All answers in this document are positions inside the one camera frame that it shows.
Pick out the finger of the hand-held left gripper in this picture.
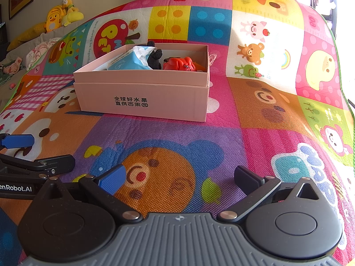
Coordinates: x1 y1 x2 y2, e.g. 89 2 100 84
0 133 35 149
0 154 76 179

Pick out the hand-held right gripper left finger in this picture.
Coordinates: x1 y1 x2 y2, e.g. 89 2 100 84
41 164 142 221

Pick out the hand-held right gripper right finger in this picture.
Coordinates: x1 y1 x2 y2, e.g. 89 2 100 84
216 166 321 221

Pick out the pink cardboard box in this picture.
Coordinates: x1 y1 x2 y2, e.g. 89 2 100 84
73 43 213 122

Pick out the blue tissue pack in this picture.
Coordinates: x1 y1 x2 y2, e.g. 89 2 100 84
107 45 156 71

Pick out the black plush toy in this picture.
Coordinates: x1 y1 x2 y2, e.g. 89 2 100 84
146 40 164 70

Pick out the red toy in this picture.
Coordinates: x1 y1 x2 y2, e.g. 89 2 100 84
163 56 196 72

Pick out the beige sofa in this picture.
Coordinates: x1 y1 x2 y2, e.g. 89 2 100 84
0 19 64 108

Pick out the colourful cartoon play mat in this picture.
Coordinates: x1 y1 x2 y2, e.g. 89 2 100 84
0 0 355 261

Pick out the green cloth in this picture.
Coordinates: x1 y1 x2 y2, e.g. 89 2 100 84
0 66 20 88

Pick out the small pink cloth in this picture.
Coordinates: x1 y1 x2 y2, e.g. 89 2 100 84
4 57 23 74

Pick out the pink and white cloth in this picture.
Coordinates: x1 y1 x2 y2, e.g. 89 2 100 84
26 40 57 71

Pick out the long yellow pillow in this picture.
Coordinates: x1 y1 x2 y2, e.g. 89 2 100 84
7 22 47 51

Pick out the yellow duck plush backpack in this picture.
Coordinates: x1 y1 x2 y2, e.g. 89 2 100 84
45 6 65 33

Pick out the yellow plush toy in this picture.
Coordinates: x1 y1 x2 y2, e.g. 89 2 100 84
61 0 84 27

